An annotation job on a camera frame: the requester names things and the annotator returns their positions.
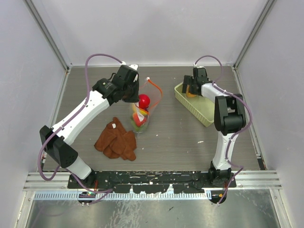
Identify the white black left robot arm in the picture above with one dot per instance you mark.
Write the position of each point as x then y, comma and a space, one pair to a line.
57, 140

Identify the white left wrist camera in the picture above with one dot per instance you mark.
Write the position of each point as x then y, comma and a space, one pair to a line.
133, 66

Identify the white slotted cable duct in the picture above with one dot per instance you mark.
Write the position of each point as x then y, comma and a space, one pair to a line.
78, 195

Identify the red bell pepper toy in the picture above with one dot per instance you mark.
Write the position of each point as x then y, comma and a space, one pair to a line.
139, 120

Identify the aluminium front frame rail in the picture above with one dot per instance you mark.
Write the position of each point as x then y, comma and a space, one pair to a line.
252, 180

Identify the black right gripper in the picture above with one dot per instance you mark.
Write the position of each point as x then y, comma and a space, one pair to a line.
188, 80

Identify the pale green perforated basket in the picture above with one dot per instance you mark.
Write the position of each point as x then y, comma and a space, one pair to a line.
202, 108

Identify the green leafy vegetable toy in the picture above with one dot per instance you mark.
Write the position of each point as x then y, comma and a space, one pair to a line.
138, 129

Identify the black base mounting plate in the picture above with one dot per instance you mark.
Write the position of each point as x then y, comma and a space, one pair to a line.
154, 181

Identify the brown cloth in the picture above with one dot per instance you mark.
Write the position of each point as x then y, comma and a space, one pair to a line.
115, 142

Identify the yellow banana toy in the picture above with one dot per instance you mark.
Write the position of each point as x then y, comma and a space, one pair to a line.
140, 111

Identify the red apple toy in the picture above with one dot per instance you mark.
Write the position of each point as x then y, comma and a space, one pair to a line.
144, 101

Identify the peach toy fruit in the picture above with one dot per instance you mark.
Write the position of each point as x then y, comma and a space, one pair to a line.
189, 94

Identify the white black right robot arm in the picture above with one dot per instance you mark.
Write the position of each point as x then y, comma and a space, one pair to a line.
229, 119

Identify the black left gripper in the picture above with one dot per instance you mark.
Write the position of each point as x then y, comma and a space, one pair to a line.
134, 98

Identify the clear zip top bag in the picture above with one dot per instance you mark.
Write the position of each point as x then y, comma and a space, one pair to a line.
150, 96

